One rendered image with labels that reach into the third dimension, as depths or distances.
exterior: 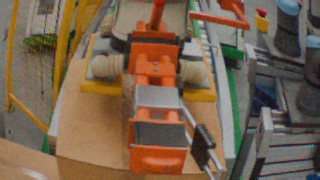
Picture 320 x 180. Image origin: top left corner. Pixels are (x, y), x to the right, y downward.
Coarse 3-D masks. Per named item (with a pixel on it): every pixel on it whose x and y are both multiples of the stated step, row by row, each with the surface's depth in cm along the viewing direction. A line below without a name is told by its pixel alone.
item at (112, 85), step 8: (88, 48) 148; (88, 56) 142; (96, 56) 141; (88, 64) 138; (88, 72) 132; (80, 80) 130; (88, 80) 130; (96, 80) 130; (104, 80) 130; (112, 80) 130; (120, 80) 131; (80, 88) 128; (88, 88) 128; (96, 88) 128; (104, 88) 128; (112, 88) 128; (120, 88) 129
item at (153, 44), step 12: (132, 36) 119; (144, 36) 119; (156, 36) 119; (168, 36) 119; (132, 48) 112; (144, 48) 112; (156, 48) 112; (168, 48) 112; (180, 48) 113; (132, 60) 113; (156, 60) 113; (132, 72) 114
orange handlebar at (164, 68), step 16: (192, 16) 143; (208, 16) 143; (240, 16) 151; (144, 64) 107; (160, 64) 108; (144, 80) 102; (160, 80) 108; (144, 112) 93; (176, 112) 94; (144, 160) 80; (160, 160) 80; (176, 160) 80
